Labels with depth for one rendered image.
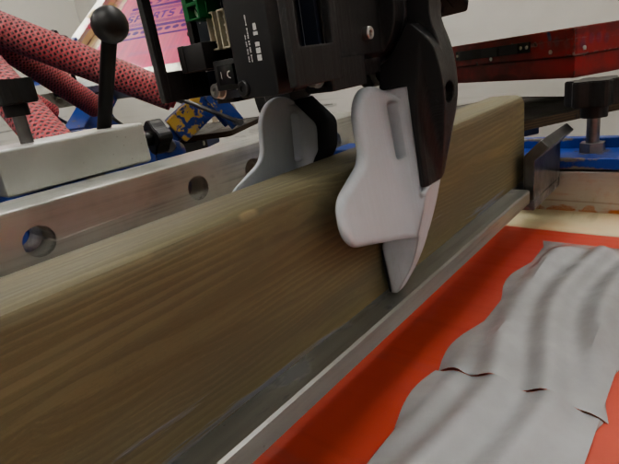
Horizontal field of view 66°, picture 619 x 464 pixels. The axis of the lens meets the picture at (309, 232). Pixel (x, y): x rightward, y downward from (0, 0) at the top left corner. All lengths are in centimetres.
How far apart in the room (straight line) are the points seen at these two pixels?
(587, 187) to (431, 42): 29
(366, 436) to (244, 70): 15
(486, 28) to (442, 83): 213
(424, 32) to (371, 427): 16
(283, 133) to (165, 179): 21
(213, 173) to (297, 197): 27
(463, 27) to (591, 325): 214
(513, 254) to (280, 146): 21
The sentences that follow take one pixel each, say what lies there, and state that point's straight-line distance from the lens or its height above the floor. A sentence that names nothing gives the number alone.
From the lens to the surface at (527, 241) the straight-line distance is 39.
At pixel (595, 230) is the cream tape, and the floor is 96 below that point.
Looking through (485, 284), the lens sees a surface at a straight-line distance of 32.
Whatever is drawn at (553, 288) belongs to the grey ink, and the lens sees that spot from 31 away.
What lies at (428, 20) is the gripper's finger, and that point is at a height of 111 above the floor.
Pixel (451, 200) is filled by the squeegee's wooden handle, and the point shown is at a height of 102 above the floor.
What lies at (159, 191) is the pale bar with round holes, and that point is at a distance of 41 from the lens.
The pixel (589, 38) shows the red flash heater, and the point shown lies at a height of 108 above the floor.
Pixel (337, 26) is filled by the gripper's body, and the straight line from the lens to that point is 17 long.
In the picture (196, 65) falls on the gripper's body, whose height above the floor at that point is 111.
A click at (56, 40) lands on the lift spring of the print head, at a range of 86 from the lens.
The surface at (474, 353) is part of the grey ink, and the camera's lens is 25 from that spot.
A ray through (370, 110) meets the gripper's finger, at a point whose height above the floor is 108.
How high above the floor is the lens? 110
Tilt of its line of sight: 19 degrees down
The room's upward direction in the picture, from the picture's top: 9 degrees counter-clockwise
